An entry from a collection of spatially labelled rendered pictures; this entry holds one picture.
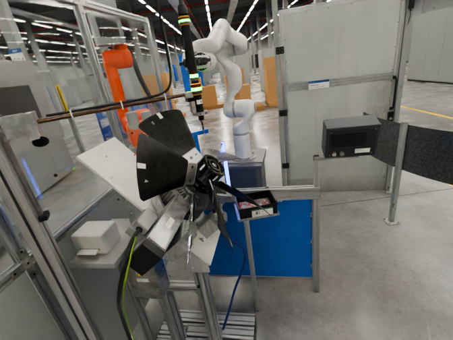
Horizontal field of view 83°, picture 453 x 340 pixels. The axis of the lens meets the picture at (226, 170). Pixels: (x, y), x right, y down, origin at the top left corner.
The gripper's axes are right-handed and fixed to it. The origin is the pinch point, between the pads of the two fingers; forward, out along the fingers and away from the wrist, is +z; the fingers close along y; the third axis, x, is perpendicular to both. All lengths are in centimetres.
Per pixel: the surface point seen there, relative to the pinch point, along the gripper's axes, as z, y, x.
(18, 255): 43, 70, -60
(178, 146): 5.7, 10.7, -32.4
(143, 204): 24, 23, -51
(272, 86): -817, -29, -95
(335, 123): -34, -62, -39
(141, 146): 32.8, 12.0, -23.5
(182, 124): -3.2, 10.2, -25.0
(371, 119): -35, -80, -39
